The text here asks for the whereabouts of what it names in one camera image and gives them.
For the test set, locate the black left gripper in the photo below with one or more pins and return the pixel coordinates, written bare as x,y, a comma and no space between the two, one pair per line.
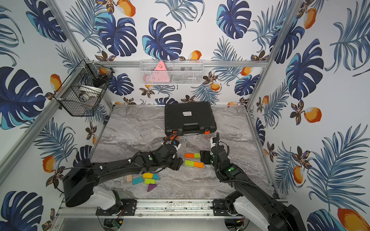
176,161

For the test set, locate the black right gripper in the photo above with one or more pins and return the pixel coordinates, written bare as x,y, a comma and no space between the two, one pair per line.
204,156

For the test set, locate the orange square block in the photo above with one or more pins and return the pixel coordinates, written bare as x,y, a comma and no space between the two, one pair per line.
198,165

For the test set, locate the orange rectangular block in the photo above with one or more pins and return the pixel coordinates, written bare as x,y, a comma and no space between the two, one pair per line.
189,155

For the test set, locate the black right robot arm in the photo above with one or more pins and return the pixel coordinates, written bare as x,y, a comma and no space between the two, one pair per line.
248,199

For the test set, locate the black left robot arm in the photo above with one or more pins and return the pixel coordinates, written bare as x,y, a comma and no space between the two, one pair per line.
78,184

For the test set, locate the teal small triangle block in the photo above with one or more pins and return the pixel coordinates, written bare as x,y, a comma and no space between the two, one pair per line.
156,177

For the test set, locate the yellow square block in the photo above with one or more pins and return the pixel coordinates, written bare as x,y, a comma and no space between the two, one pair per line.
148,175

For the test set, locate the purple triangle block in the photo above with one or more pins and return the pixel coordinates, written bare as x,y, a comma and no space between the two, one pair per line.
151,187

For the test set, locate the lime green lower block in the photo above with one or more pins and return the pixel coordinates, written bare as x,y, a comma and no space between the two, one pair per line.
149,181

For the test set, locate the teal rectangular block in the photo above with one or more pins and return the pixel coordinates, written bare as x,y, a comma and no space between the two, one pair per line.
137,180

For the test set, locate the black plastic tool case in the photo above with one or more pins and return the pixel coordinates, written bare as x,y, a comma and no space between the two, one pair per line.
189,118

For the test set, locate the natural wood slanted block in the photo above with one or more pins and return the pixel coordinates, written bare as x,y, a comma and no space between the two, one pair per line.
129,178

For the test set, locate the pink triangle card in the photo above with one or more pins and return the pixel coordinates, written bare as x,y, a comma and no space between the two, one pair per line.
160,74

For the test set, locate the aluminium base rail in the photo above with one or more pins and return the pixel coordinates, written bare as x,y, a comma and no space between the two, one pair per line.
154,208

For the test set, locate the black corner bracket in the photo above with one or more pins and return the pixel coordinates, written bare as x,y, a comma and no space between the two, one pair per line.
106,120

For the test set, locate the black wire basket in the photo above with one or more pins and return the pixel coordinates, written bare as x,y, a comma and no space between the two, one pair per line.
84,89

